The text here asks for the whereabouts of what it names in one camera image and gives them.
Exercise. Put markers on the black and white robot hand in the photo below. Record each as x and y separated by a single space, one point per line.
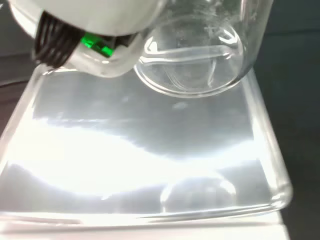
75 37

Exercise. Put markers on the electronic balance with steel pan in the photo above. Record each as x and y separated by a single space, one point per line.
125 150

